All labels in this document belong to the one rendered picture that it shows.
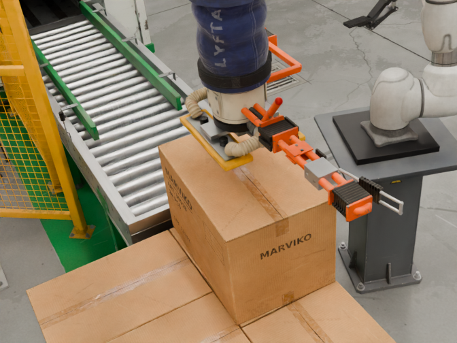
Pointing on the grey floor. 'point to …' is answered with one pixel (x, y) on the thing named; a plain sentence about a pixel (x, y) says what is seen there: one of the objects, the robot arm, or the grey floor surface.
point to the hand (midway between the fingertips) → (350, 0)
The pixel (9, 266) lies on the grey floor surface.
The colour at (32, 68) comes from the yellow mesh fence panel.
